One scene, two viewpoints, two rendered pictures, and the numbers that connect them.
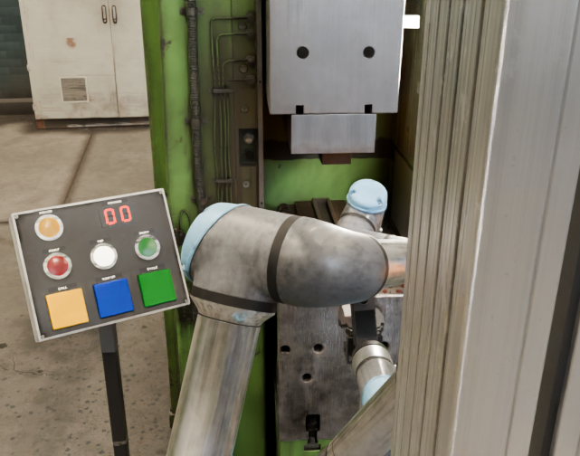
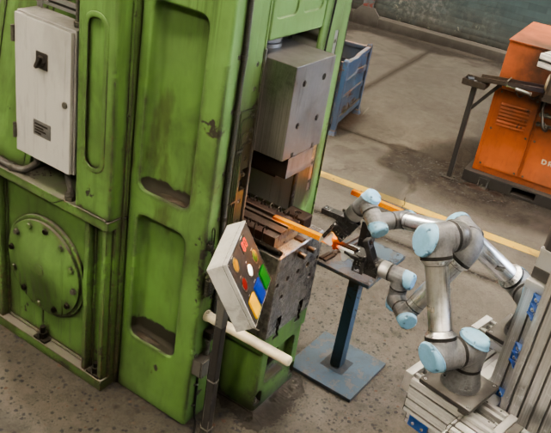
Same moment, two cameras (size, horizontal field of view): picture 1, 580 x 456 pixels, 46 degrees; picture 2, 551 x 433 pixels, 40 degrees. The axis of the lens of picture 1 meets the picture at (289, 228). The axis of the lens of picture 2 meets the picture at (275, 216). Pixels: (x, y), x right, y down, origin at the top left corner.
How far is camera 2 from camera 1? 2.52 m
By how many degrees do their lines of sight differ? 50
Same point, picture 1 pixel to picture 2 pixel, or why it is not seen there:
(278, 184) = not seen: hidden behind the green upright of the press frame
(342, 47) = (309, 118)
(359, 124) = (308, 154)
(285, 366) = (275, 295)
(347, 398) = (291, 300)
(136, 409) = (59, 394)
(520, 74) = not seen: outside the picture
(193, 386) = (443, 291)
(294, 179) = not seen: hidden behind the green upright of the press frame
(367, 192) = (375, 195)
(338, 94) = (304, 142)
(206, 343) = (443, 275)
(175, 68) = (223, 145)
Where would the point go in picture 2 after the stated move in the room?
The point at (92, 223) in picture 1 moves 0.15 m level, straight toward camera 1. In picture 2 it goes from (241, 254) to (278, 266)
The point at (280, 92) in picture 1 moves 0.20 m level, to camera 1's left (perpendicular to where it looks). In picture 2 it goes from (287, 149) to (255, 161)
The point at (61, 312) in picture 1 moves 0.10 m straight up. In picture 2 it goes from (255, 307) to (259, 285)
